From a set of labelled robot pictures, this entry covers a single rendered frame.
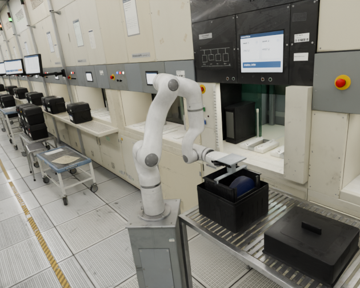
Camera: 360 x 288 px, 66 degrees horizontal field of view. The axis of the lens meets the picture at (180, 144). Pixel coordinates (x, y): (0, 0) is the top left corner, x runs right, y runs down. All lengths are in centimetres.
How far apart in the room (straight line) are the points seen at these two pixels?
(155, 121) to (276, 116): 161
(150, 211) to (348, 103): 113
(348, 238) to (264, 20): 113
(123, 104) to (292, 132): 214
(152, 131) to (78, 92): 331
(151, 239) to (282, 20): 135
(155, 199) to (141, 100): 200
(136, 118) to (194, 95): 195
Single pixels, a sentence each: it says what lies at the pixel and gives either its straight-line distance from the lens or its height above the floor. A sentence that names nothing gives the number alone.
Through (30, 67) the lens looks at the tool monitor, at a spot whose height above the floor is 160.
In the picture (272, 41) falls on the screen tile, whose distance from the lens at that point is 165.
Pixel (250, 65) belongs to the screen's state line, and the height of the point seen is 151.
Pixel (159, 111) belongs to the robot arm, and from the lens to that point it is 142.
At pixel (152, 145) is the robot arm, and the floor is 119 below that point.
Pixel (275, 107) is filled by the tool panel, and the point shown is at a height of 104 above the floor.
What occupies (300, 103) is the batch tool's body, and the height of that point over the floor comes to 132.
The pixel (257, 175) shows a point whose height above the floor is 98.
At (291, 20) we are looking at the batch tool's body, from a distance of 160.
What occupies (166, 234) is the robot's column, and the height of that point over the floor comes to 70.
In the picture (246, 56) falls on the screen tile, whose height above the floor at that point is 156.
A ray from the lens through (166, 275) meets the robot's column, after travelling 176.
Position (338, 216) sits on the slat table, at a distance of 165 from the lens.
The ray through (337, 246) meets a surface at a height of 86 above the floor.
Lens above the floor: 164
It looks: 19 degrees down
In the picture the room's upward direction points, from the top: 6 degrees counter-clockwise
